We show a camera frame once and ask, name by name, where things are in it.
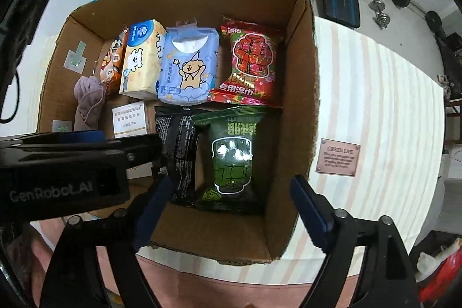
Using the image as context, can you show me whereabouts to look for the purple cloth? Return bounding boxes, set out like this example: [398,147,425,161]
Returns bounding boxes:
[74,76,106,131]

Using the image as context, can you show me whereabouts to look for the white cigarette box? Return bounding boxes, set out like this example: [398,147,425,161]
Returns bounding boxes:
[112,101,153,179]

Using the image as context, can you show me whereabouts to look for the black packet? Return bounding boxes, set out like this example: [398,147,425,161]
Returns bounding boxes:
[154,106,204,207]

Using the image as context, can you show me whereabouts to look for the green wet wipes packet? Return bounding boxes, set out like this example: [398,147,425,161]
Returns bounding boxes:
[193,106,268,214]

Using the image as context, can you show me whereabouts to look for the orange snack packet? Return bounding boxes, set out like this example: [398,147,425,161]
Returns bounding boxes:
[99,27,129,97]

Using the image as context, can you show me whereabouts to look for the yellow tissue pack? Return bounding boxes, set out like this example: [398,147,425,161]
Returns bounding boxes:
[119,20,166,100]

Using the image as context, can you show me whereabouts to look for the blue tissue pack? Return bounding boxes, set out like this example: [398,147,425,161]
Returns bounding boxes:
[157,23,219,106]

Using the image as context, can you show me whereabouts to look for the cardboard box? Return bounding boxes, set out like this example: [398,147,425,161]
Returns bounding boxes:
[35,0,321,266]

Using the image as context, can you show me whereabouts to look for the red wet wipes packet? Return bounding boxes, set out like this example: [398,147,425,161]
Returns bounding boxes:
[208,17,284,108]

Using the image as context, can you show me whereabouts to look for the chrome dumbbell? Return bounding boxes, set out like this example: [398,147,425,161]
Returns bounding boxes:
[368,0,386,13]

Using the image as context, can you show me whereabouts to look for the floor barbell black plates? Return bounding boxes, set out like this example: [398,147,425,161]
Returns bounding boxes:
[392,0,442,33]

